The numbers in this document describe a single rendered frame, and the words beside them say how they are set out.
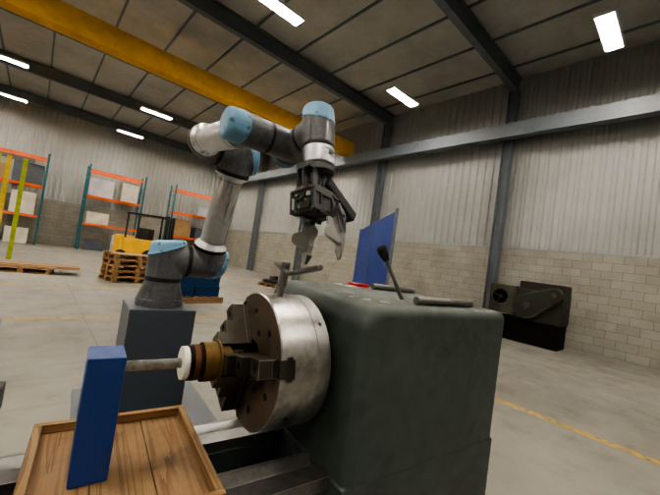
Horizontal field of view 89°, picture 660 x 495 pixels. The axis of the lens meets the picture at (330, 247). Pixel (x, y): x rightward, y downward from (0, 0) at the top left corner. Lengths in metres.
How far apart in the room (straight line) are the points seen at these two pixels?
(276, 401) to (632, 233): 10.16
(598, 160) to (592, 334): 4.36
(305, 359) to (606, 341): 9.91
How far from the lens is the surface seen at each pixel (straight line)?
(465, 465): 1.21
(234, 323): 0.86
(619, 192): 10.79
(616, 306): 10.39
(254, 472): 0.89
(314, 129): 0.77
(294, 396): 0.76
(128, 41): 11.74
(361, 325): 0.75
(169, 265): 1.25
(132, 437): 0.96
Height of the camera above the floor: 1.34
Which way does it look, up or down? 2 degrees up
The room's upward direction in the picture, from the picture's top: 8 degrees clockwise
